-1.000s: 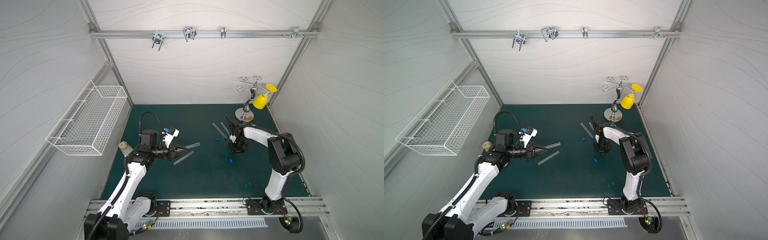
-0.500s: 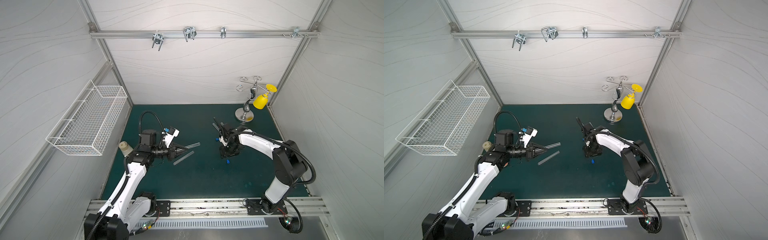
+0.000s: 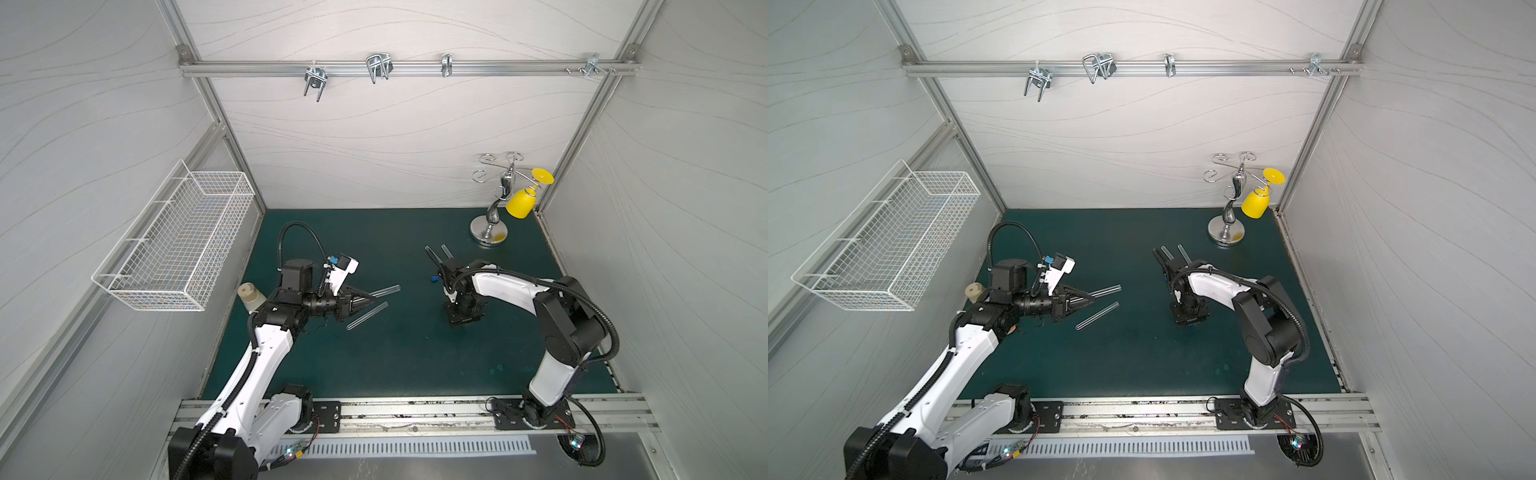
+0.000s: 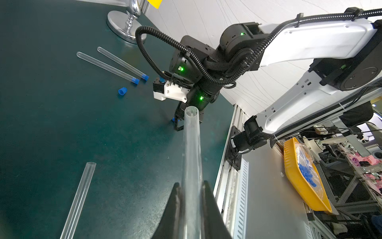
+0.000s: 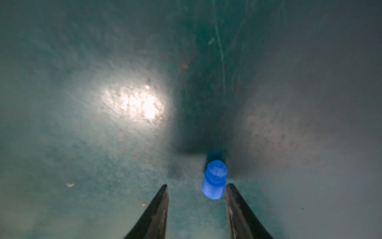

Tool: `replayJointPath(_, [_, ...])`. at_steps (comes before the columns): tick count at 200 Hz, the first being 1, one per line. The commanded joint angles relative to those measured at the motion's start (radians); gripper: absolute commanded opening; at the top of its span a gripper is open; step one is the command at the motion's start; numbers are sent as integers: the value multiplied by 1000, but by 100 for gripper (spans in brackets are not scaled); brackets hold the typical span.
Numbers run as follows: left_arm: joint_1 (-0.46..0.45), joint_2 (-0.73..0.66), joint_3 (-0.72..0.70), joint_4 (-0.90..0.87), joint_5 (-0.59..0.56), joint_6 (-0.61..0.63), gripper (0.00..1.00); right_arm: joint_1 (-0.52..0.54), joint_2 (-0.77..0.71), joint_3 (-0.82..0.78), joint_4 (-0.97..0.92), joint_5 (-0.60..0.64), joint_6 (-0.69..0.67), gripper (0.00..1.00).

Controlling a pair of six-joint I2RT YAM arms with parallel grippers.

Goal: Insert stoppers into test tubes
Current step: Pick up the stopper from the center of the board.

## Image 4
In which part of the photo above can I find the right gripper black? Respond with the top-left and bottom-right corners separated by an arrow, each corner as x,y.
174,102 -> 188,131

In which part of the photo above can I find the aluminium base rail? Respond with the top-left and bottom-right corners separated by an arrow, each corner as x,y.
213,104 -> 245,238

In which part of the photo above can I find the clear test tube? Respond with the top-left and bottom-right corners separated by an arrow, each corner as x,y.
97,46 -> 144,79
179,106 -> 203,239
76,52 -> 133,82
60,162 -> 96,239

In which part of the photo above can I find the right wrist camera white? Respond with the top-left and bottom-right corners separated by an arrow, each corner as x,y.
153,78 -> 190,103

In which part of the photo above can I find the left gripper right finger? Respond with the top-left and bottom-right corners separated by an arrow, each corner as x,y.
202,181 -> 232,239

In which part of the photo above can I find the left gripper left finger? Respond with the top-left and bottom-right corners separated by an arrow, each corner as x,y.
151,182 -> 181,239

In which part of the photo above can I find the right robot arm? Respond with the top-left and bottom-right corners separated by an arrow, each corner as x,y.
135,8 -> 382,163

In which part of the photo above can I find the white slotted cable duct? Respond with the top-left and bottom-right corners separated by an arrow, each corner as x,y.
233,159 -> 249,239

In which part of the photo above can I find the yellow tray with stoppers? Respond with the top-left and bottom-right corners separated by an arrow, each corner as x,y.
284,137 -> 332,213

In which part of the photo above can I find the chrome cup holder stand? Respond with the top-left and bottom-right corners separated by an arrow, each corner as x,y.
106,0 -> 142,44

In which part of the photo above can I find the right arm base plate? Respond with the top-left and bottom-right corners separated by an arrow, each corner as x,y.
224,126 -> 245,171

